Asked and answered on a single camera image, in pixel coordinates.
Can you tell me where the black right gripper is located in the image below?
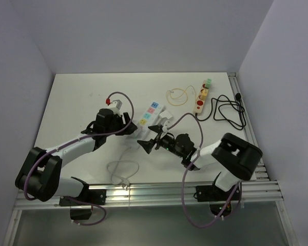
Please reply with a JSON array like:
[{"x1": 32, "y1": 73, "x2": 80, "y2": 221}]
[{"x1": 138, "y1": 125, "x2": 184, "y2": 158}]

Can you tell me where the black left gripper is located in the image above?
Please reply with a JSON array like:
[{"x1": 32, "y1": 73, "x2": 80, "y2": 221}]
[{"x1": 105, "y1": 113, "x2": 137, "y2": 137}]

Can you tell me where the white multicolour power strip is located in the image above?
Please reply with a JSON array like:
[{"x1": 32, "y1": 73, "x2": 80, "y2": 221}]
[{"x1": 125, "y1": 101, "x2": 165, "y2": 149}]

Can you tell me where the white charger block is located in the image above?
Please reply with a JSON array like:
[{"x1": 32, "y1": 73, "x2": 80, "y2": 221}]
[{"x1": 159, "y1": 110, "x2": 173, "y2": 122}]

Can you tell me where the beige red power strip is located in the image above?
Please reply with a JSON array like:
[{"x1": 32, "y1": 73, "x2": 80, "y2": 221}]
[{"x1": 193, "y1": 80, "x2": 211, "y2": 114}]

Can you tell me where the yellow usb charger plug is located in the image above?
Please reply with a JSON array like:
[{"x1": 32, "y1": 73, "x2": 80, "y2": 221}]
[{"x1": 200, "y1": 89, "x2": 208, "y2": 100}]

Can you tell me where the green usb charger plug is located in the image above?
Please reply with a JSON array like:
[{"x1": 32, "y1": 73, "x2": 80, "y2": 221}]
[{"x1": 205, "y1": 78, "x2": 212, "y2": 89}]

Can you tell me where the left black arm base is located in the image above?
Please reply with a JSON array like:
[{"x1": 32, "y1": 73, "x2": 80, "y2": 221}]
[{"x1": 59, "y1": 189, "x2": 107, "y2": 226}]

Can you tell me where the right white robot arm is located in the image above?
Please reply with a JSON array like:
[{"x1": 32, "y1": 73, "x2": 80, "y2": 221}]
[{"x1": 137, "y1": 125, "x2": 263, "y2": 200}]

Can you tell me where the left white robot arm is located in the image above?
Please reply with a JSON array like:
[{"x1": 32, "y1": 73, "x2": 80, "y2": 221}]
[{"x1": 15, "y1": 109, "x2": 137, "y2": 204}]

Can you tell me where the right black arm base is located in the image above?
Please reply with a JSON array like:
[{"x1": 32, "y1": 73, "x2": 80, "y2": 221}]
[{"x1": 193, "y1": 184, "x2": 242, "y2": 218}]

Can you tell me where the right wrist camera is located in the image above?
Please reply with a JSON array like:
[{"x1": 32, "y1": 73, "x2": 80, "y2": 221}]
[{"x1": 162, "y1": 120, "x2": 170, "y2": 132}]

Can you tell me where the black power cord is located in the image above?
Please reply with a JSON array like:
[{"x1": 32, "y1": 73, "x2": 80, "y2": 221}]
[{"x1": 195, "y1": 92, "x2": 246, "y2": 131}]

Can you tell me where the aluminium front rail frame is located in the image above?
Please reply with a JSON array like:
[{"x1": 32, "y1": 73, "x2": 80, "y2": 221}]
[{"x1": 3, "y1": 181, "x2": 299, "y2": 245}]

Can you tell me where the aluminium rail frame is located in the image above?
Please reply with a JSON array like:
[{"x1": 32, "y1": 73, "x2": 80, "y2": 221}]
[
  {"x1": 3, "y1": 181, "x2": 299, "y2": 245},
  {"x1": 227, "y1": 72, "x2": 277, "y2": 182}
]

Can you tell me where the aluminium right rail frame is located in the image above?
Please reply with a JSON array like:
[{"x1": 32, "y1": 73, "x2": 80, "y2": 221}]
[{"x1": 227, "y1": 72, "x2": 277, "y2": 182}]

